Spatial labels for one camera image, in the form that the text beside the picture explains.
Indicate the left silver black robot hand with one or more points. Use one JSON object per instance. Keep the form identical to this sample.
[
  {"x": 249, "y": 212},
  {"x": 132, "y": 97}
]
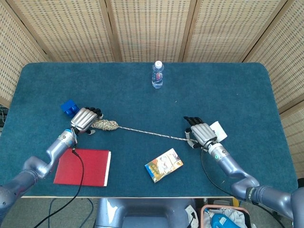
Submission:
[{"x": 83, "y": 118}]

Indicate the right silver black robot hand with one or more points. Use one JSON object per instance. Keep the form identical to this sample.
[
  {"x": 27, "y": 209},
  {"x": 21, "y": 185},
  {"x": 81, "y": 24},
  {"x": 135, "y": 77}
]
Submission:
[{"x": 203, "y": 133}]

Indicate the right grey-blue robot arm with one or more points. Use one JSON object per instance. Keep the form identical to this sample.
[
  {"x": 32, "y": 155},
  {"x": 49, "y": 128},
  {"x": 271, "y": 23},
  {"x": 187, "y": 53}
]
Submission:
[{"x": 240, "y": 175}]

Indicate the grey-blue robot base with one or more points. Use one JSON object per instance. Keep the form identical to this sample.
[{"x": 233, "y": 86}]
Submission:
[{"x": 142, "y": 213}]

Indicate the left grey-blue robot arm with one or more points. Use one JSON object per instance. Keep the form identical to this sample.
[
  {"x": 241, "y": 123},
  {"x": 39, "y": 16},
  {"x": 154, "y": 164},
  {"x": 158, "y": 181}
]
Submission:
[{"x": 35, "y": 168}]

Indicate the white paper cup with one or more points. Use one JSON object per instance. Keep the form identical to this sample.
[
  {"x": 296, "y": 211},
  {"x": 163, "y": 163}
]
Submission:
[{"x": 221, "y": 131}]

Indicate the blue toy building block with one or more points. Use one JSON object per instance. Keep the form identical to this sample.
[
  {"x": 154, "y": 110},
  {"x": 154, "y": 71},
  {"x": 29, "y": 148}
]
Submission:
[{"x": 67, "y": 107}]

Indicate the red hardcover book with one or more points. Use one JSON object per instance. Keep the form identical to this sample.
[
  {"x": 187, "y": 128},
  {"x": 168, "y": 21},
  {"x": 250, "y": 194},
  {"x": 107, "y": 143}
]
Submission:
[{"x": 95, "y": 166}]

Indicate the colourful printed card box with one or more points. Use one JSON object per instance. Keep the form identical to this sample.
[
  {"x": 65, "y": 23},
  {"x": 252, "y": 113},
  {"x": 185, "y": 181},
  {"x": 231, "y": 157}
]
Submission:
[{"x": 164, "y": 165}]

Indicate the blue felt table cover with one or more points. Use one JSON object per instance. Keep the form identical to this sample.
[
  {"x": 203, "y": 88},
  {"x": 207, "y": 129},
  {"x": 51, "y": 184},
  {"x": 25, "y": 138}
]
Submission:
[{"x": 152, "y": 107}]

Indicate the clear plastic water bottle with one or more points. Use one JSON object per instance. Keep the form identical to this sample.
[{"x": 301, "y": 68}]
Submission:
[{"x": 157, "y": 76}]

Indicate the black device beside table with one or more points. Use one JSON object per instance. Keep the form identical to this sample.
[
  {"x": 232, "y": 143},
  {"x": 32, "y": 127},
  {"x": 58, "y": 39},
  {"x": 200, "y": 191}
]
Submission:
[{"x": 2, "y": 114}]

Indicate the white power strip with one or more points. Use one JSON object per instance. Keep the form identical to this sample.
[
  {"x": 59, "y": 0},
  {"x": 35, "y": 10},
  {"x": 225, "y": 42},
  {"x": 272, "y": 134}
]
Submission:
[{"x": 191, "y": 213}]

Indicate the pink plastic bin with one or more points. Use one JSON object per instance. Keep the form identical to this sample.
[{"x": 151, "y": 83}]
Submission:
[{"x": 202, "y": 216}]

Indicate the woven bamboo screen panel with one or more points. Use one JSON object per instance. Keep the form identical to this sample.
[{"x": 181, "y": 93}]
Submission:
[
  {"x": 149, "y": 31},
  {"x": 295, "y": 137},
  {"x": 285, "y": 59},
  {"x": 16, "y": 59},
  {"x": 232, "y": 31},
  {"x": 66, "y": 31}
]

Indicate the white crumpled cloth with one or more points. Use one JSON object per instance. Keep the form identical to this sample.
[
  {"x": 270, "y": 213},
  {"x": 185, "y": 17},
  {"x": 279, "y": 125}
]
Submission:
[{"x": 236, "y": 216}]

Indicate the blue plastic bottle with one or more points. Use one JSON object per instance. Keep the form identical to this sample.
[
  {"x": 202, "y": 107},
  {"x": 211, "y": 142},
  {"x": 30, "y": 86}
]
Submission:
[{"x": 217, "y": 222}]

